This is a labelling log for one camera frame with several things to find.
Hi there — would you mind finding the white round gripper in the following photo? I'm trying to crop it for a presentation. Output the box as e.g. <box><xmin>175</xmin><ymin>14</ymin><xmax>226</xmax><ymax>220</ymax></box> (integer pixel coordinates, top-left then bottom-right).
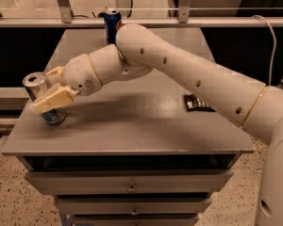
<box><xmin>29</xmin><ymin>54</ymin><xmax>103</xmax><ymax>114</ymax></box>

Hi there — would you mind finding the silver blue redbull can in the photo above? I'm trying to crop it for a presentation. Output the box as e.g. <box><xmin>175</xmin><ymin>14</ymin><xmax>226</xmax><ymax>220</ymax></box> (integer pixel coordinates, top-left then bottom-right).
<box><xmin>23</xmin><ymin>72</ymin><xmax>66</xmax><ymax>126</ymax></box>

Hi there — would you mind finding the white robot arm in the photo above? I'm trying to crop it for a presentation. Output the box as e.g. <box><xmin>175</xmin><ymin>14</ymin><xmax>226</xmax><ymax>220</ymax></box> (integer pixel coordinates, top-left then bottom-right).
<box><xmin>32</xmin><ymin>24</ymin><xmax>283</xmax><ymax>226</ymax></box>

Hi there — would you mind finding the blue pepsi can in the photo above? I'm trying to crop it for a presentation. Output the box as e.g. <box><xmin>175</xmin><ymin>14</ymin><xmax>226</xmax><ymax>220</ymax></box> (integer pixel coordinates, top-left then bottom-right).
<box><xmin>104</xmin><ymin>8</ymin><xmax>122</xmax><ymax>43</ymax></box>

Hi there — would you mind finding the black rxbar chocolate wrapper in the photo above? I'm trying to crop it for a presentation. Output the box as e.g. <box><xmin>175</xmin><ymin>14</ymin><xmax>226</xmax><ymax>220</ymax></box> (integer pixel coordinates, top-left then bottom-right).
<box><xmin>184</xmin><ymin>94</ymin><xmax>214</xmax><ymax>112</ymax></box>

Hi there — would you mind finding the top grey drawer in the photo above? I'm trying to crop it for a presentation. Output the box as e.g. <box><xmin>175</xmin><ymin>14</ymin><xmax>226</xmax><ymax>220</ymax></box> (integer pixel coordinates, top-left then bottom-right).
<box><xmin>25</xmin><ymin>169</ymin><xmax>233</xmax><ymax>196</ymax></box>

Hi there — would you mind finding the grey drawer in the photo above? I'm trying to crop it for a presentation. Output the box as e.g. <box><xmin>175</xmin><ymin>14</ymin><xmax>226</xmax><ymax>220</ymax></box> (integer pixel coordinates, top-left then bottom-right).
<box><xmin>71</xmin><ymin>215</ymin><xmax>199</xmax><ymax>226</ymax></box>
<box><xmin>25</xmin><ymin>169</ymin><xmax>233</xmax><ymax>196</ymax></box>
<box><xmin>54</xmin><ymin>195</ymin><xmax>211</xmax><ymax>216</ymax></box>

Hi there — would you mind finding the grey drawer cabinet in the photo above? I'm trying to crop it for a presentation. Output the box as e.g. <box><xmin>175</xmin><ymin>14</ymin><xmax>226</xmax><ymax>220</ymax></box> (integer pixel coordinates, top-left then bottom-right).
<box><xmin>1</xmin><ymin>27</ymin><xmax>256</xmax><ymax>226</ymax></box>

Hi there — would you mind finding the bottom grey drawer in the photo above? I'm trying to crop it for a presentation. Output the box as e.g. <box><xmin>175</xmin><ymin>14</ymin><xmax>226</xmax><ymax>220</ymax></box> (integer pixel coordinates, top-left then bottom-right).
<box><xmin>71</xmin><ymin>215</ymin><xmax>199</xmax><ymax>226</ymax></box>

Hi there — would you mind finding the middle grey drawer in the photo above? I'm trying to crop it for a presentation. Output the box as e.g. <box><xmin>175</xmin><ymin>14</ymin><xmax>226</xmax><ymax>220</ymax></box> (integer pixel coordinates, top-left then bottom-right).
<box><xmin>54</xmin><ymin>195</ymin><xmax>211</xmax><ymax>216</ymax></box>

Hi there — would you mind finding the metal railing frame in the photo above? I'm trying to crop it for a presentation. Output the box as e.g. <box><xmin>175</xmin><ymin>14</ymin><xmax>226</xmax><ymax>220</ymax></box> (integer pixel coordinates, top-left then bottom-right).
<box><xmin>0</xmin><ymin>0</ymin><xmax>283</xmax><ymax>28</ymax></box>

